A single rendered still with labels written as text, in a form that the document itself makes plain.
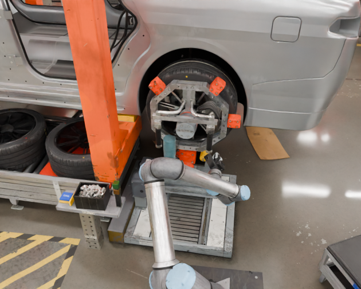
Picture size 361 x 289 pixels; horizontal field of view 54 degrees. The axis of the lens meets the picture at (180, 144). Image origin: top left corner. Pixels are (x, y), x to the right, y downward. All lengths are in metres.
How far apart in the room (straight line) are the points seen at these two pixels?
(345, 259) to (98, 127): 1.71
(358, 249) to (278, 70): 1.24
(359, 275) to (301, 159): 1.54
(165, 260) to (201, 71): 1.22
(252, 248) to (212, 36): 1.54
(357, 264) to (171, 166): 1.30
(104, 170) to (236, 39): 1.21
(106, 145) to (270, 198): 1.55
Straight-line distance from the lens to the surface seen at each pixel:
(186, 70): 2.40
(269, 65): 2.41
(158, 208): 1.95
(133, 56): 2.53
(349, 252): 2.53
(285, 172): 3.46
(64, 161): 2.80
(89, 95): 2.12
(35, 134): 3.15
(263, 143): 3.76
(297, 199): 3.23
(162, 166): 1.88
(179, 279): 1.83
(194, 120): 2.24
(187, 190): 2.92
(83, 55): 2.01
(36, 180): 2.89
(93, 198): 2.34
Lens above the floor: 2.18
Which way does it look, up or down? 37 degrees down
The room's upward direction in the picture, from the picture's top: straight up
